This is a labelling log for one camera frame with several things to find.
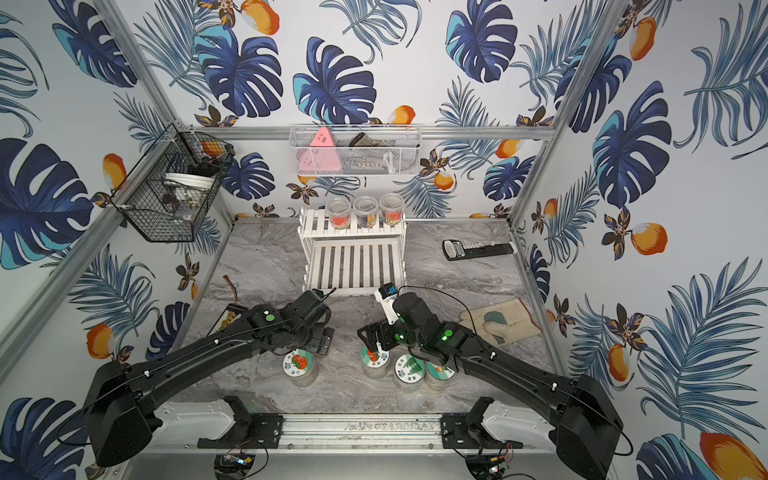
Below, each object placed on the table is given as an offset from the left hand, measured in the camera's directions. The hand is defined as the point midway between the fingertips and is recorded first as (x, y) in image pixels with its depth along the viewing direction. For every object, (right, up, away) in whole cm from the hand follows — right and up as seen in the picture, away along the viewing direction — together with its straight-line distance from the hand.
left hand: (318, 333), depth 79 cm
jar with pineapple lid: (+31, -10, -3) cm, 33 cm away
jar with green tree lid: (+24, -9, -3) cm, 26 cm away
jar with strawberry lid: (+15, -7, -1) cm, 17 cm away
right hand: (+15, +3, -2) cm, 15 cm away
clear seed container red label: (+20, +34, -1) cm, 39 cm away
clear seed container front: (+6, +32, -2) cm, 33 cm away
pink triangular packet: (-1, +50, +9) cm, 51 cm away
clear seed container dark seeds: (+13, +33, 0) cm, 36 cm away
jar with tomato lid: (-4, -8, -1) cm, 9 cm away
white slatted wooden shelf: (+8, +19, +14) cm, 25 cm away
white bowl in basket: (-33, +40, 0) cm, 52 cm away
